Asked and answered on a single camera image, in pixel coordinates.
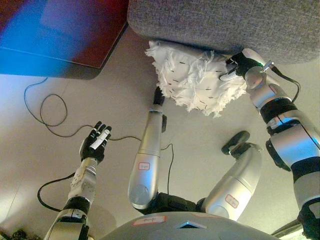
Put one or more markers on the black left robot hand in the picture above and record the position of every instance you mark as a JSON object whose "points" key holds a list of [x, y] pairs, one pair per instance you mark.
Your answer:
{"points": [[96, 143]]}

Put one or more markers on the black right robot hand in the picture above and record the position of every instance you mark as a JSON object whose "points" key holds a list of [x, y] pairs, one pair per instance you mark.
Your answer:
{"points": [[241, 63]]}

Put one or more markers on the white fringed throw pillow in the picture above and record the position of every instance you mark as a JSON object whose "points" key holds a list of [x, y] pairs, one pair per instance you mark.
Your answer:
{"points": [[197, 80]]}

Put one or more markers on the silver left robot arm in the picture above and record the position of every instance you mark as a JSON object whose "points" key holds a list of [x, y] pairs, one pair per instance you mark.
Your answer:
{"points": [[80, 190]]}

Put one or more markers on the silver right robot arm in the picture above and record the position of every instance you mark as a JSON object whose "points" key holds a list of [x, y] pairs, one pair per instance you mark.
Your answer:
{"points": [[287, 125]]}

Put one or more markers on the grey fabric armchair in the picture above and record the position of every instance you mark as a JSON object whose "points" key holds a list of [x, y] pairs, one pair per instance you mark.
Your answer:
{"points": [[225, 25]]}

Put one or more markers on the silver left robot leg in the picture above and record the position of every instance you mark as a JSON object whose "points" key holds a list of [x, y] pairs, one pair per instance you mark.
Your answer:
{"points": [[147, 155]]}

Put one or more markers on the silver robot leg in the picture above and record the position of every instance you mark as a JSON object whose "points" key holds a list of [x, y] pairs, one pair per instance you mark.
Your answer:
{"points": [[235, 180], [147, 155]]}

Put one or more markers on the silver right robot leg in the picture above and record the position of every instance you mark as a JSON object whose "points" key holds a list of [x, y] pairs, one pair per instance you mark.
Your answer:
{"points": [[235, 180]]}

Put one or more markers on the brown wooden cabinet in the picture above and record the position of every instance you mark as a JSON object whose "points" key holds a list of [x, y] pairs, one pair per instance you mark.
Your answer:
{"points": [[57, 32]]}

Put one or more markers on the grey robot torso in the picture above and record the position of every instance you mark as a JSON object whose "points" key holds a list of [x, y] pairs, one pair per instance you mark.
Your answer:
{"points": [[190, 227]]}

